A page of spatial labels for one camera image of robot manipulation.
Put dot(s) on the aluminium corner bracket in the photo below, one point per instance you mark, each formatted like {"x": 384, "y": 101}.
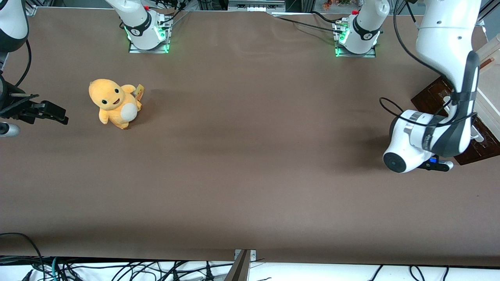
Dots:
{"x": 30, "y": 9}

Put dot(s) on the yellow plush toy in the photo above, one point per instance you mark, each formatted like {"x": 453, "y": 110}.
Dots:
{"x": 113, "y": 103}

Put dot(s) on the left wrist grey camera box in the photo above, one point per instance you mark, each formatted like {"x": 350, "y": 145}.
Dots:
{"x": 437, "y": 166}

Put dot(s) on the grey metal equipment box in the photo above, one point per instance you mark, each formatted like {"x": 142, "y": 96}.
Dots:
{"x": 256, "y": 4}

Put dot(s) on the silver bracket plate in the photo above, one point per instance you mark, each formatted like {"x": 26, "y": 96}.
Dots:
{"x": 253, "y": 254}

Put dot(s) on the small orange figure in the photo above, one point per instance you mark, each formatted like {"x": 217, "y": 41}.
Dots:
{"x": 326, "y": 4}

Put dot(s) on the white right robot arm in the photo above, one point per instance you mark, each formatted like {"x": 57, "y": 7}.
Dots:
{"x": 138, "y": 23}

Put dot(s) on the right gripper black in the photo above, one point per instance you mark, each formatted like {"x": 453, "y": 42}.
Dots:
{"x": 8, "y": 104}

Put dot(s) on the grey camera mount bar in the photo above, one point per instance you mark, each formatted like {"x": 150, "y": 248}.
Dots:
{"x": 238, "y": 269}

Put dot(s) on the large table cover sheet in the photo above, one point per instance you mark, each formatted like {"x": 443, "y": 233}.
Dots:
{"x": 234, "y": 175}

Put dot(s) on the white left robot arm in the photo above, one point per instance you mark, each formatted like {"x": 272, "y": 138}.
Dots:
{"x": 445, "y": 35}

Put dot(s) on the aluminium frame profile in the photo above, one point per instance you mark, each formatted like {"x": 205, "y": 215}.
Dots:
{"x": 490, "y": 9}

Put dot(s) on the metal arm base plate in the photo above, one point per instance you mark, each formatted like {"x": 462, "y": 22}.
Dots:
{"x": 156, "y": 50}
{"x": 369, "y": 54}

